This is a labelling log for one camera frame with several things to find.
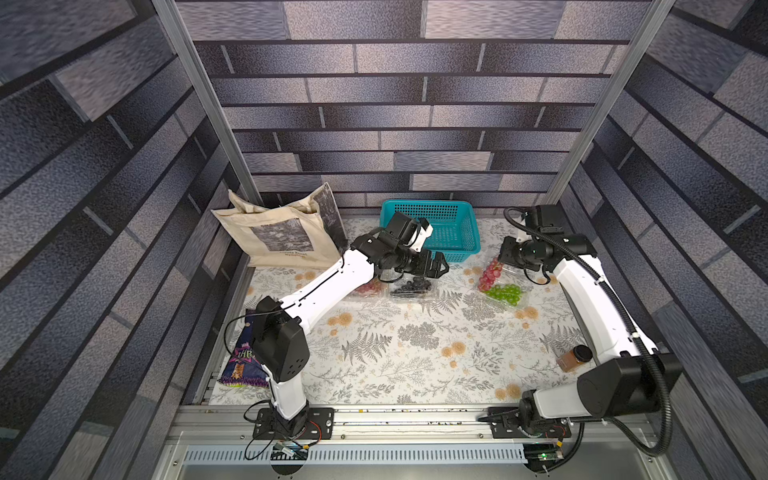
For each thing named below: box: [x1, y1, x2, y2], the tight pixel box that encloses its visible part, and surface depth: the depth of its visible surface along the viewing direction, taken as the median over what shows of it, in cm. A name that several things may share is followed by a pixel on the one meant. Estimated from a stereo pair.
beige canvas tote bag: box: [211, 182, 348, 266], surface depth 92 cm
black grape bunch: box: [390, 276, 431, 298], surface depth 99 cm
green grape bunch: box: [484, 284, 522, 306], surface depth 97 cm
